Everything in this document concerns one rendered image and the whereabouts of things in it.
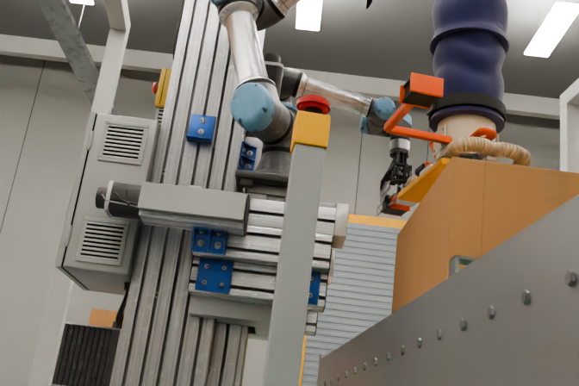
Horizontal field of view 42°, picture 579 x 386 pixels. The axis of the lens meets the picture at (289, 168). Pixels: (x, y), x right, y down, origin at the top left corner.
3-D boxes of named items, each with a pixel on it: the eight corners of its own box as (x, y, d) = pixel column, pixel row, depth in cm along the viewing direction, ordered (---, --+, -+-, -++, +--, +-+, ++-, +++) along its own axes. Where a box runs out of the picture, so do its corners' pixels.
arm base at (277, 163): (249, 174, 203) (254, 140, 207) (251, 192, 217) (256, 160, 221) (306, 181, 203) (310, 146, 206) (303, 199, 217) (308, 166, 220)
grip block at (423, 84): (443, 96, 189) (444, 78, 191) (410, 90, 188) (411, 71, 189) (430, 109, 197) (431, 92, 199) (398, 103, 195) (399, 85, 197)
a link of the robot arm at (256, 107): (297, 133, 206) (261, -14, 233) (270, 110, 194) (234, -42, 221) (259, 152, 210) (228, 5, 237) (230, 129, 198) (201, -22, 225)
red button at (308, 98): (332, 115, 152) (333, 96, 154) (297, 108, 152) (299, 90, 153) (326, 127, 159) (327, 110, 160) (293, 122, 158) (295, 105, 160)
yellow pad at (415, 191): (476, 170, 204) (476, 152, 206) (440, 163, 203) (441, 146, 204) (426, 205, 236) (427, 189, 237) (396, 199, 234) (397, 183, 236)
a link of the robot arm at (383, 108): (270, 52, 274) (400, 95, 273) (267, 66, 284) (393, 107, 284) (260, 80, 270) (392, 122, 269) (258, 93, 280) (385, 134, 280)
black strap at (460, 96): (519, 113, 220) (519, 100, 221) (445, 97, 216) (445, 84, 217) (484, 140, 241) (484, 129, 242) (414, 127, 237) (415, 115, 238)
